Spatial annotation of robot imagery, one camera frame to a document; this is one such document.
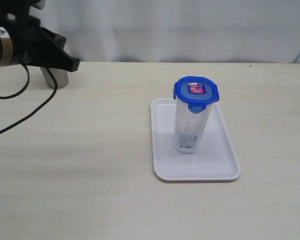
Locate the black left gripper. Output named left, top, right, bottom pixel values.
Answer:
left=0, top=0, right=80, bottom=72

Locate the stainless steel tumbler cup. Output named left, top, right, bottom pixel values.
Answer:
left=40, top=67, right=69, bottom=89

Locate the blue plastic container lid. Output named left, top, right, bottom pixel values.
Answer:
left=173, top=76, right=220, bottom=114

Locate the clear plastic tall container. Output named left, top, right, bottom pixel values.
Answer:
left=173, top=99, right=212, bottom=154

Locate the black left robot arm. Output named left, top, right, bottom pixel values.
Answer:
left=0, top=0, right=80, bottom=72

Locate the white rectangular plastic tray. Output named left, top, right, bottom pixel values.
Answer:
left=150, top=98, right=242, bottom=183

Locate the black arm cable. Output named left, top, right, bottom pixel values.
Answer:
left=0, top=14, right=58, bottom=141

